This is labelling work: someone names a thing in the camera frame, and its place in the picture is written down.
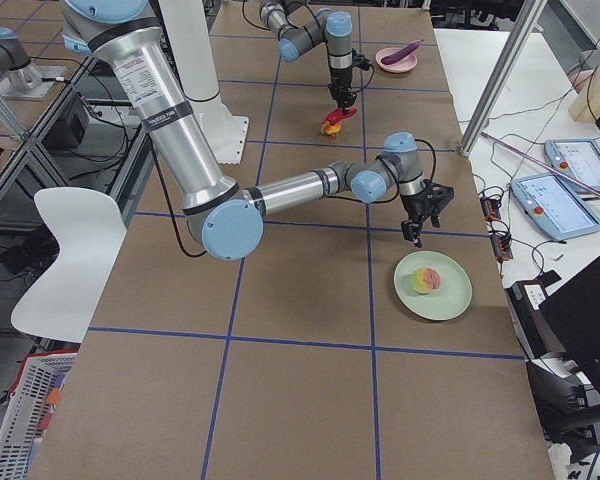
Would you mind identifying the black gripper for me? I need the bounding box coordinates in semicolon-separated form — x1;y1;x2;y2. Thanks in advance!
400;180;454;248
327;49;372;108

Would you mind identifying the red chili pepper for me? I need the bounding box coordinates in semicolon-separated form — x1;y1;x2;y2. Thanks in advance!
323;107;358;127

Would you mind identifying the peach fruit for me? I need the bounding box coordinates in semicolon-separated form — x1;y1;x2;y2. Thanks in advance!
411;267;442;295

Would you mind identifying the purple eggplant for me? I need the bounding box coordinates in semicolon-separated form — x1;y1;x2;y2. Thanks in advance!
380;40;423;65

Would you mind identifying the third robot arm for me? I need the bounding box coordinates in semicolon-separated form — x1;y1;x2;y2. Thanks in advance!
0;27;66;100

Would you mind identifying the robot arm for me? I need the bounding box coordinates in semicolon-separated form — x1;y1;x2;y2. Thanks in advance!
259;1;372;115
61;1;454;260

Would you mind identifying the pink plate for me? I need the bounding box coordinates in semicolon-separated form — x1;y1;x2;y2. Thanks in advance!
375;47;418;74

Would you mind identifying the green plate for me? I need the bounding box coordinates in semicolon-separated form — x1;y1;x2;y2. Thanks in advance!
394;251;473;321

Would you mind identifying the orange usb hub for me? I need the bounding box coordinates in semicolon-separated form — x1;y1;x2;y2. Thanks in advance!
480;195;513;263

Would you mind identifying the near teach pendant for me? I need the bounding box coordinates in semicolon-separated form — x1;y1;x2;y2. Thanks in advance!
511;173;600;241

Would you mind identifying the teach pendant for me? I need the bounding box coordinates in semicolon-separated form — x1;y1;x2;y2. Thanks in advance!
544;139;600;191
511;173;600;241

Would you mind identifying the black computer box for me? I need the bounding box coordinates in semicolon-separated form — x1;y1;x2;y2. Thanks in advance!
504;272;581;361

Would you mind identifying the far teach pendant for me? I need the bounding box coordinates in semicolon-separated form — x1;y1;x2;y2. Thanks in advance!
544;139;600;191

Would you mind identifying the pink grabber stick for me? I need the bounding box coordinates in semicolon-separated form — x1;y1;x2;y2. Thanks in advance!
480;132;600;199

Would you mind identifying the white chair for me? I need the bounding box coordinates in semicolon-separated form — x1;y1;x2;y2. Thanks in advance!
11;187;126;343

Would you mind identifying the white plastic basket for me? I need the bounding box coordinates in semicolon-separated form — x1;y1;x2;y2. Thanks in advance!
0;350;77;479

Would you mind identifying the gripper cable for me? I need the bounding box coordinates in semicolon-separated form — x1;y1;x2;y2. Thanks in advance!
414;138;439;189

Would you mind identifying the aluminium frame post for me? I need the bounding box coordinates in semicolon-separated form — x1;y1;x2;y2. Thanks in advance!
458;0;547;157

